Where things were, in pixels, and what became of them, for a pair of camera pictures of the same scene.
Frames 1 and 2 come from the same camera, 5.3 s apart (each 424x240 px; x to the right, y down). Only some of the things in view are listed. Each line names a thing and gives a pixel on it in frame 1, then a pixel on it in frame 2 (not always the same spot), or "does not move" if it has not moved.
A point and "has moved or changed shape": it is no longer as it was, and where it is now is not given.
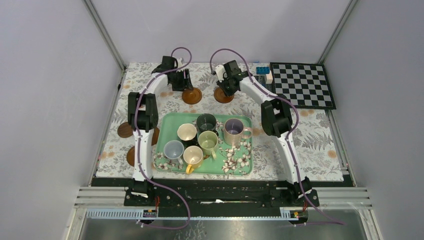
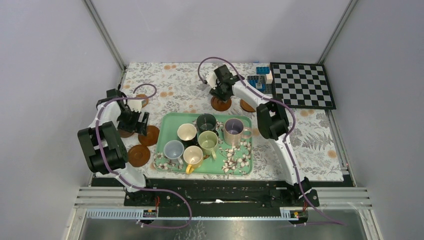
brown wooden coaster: x=192 y=96 to x=220 y=106
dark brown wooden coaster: x=125 y=130 does not move
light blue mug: x=174 y=149 does not move
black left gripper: x=185 y=83 to x=136 y=126
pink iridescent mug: x=234 y=131 does not move
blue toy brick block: x=263 y=70 does not move
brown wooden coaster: x=221 y=97 has moved or changed shape
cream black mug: x=187 y=133 does not move
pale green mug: x=208 y=141 does not move
